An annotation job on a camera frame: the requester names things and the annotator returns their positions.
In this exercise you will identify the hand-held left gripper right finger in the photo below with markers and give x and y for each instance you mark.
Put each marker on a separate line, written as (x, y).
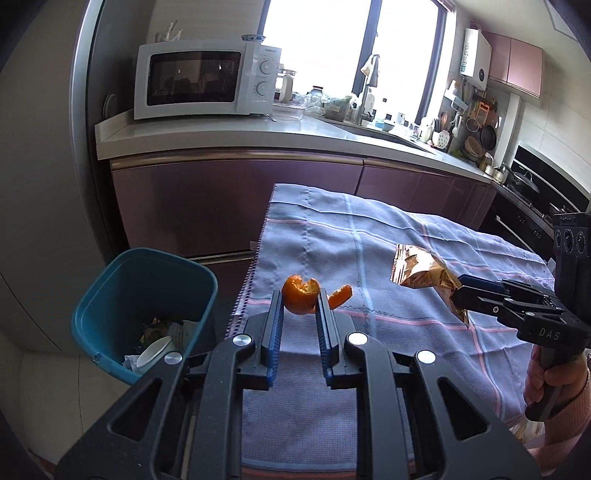
(324, 337)

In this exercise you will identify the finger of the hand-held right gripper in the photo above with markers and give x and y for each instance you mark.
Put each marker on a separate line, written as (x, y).
(485, 284)
(480, 300)

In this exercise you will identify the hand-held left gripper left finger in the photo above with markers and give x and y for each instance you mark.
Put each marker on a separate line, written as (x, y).
(276, 332)

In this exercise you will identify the large orange peel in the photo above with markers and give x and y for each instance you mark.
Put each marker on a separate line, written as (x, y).
(295, 300)

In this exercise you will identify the small orange peel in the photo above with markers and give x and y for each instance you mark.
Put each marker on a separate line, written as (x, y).
(339, 297)

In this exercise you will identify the gold snack wrapper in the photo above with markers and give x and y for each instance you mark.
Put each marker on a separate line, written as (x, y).
(422, 272)

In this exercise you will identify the white paper cup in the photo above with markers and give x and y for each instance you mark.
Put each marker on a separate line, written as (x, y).
(154, 350)

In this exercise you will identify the teal plastic bin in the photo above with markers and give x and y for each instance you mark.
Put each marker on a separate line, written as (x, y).
(138, 286)

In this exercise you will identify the white tissue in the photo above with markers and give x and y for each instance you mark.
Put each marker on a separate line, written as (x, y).
(130, 361)

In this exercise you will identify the person's right hand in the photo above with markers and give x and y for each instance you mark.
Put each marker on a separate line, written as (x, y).
(534, 378)

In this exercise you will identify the black built-in oven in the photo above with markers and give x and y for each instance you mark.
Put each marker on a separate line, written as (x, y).
(512, 221)

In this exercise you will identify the striped grey-blue cloth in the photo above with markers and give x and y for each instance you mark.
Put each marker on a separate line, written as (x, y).
(323, 230)

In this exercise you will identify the black lidded pot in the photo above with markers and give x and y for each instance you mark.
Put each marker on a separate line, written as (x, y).
(524, 182)

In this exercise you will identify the small steel pot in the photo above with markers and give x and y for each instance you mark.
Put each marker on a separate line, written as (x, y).
(501, 172)

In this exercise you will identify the black cooktop stove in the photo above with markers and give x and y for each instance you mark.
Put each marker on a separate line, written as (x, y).
(545, 170)

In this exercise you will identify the woven basket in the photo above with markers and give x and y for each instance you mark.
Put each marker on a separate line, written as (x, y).
(473, 147)

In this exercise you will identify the maroon base cabinets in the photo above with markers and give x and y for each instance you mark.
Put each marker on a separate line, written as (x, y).
(207, 203)

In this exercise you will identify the hanging dark pan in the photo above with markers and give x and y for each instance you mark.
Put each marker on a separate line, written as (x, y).
(489, 137)

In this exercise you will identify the white perforated utensil holder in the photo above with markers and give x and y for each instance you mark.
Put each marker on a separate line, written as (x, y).
(443, 140)

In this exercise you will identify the hanging metal strainer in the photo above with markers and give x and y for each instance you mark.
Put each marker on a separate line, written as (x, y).
(473, 125)

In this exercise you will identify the steel kitchen sink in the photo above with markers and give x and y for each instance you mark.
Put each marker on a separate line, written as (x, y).
(392, 138)

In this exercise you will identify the white soap bottle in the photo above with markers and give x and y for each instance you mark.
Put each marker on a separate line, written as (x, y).
(370, 110)

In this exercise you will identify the steel kitchen faucet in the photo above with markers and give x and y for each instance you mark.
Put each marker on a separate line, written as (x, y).
(365, 108)

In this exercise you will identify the white kitchen countertop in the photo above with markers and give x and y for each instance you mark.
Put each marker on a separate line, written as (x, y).
(184, 134)

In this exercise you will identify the glass dish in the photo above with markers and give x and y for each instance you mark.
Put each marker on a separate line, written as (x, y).
(288, 111)

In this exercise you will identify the white water heater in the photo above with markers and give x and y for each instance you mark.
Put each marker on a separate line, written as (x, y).
(475, 53)

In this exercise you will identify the clear plastic bags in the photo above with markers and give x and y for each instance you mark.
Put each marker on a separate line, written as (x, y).
(308, 102)

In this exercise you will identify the brown rag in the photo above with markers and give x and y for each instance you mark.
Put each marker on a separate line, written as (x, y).
(371, 69)

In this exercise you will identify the glass jar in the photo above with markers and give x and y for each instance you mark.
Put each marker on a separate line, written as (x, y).
(316, 91)

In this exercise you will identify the white juicer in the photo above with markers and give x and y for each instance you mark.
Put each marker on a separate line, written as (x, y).
(285, 87)

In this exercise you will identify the white microwave oven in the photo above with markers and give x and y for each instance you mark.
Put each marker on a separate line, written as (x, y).
(194, 78)

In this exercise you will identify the grey refrigerator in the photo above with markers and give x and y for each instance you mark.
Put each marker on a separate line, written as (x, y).
(46, 184)

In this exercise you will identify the kitchen window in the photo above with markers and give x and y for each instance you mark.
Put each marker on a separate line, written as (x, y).
(314, 41)

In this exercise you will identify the blue patterned bowl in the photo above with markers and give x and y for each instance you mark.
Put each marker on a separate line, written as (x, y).
(253, 38)

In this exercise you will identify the white ornament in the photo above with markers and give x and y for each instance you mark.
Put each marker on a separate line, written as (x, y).
(168, 33)

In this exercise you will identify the white wall rack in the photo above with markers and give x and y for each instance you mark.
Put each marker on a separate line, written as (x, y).
(457, 98)

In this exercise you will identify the pink wall cabinet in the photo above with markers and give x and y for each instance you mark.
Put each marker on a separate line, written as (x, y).
(517, 64)

